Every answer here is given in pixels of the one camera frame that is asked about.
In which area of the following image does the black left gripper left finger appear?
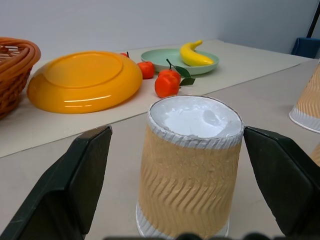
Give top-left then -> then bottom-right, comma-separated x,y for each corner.
0,125 -> 113,240

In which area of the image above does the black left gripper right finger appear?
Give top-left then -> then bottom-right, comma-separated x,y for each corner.
243,126 -> 320,240

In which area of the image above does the brown ribbed paper cup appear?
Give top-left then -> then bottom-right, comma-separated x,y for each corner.
135,95 -> 245,240
288,59 -> 320,134

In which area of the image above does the orange plastic plate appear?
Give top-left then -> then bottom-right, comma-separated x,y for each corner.
26,50 -> 144,115

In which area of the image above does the brown wicker basket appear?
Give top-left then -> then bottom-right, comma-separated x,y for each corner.
0,36 -> 42,120

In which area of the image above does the blue box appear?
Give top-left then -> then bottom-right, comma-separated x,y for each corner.
291,36 -> 320,59

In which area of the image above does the beige table mat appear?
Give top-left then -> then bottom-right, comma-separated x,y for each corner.
0,38 -> 311,159

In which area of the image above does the orange toy tangerine with leaves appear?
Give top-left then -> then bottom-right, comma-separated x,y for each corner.
154,58 -> 196,99

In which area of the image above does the yellow toy banana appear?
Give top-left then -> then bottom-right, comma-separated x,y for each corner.
179,39 -> 215,67

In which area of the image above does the green plastic plate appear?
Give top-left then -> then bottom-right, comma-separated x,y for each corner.
140,48 -> 220,76

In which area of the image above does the black pole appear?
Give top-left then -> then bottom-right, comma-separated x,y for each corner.
306,0 -> 320,39

